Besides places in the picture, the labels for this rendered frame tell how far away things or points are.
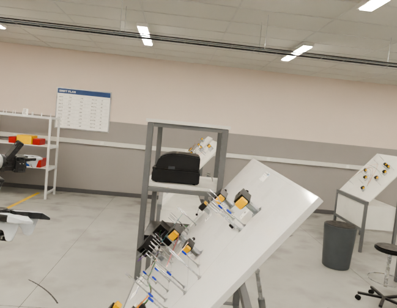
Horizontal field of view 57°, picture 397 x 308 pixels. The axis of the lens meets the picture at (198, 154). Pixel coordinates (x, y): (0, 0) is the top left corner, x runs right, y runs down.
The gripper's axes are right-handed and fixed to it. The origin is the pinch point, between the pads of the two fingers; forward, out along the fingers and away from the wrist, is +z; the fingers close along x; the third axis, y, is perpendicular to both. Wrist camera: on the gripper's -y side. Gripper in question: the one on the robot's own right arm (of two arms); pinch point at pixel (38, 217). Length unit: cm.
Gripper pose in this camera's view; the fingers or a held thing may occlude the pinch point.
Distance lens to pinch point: 94.9
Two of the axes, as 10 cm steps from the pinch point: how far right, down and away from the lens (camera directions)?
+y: -1.1, 9.9, -0.6
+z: 9.9, 1.0, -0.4
